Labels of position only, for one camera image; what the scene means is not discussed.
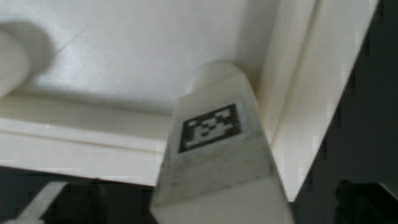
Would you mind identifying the white square tabletop panel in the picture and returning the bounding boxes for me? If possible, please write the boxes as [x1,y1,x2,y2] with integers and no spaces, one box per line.
[0,0,381,196]

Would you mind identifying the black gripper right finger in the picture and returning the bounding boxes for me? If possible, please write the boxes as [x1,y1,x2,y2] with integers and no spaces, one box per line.
[335,180,398,224]

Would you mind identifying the white table leg with tag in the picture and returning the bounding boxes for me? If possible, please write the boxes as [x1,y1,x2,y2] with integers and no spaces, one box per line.
[152,62,296,224]

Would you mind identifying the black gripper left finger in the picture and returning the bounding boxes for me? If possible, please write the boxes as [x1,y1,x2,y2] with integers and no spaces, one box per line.
[11,179,157,224]

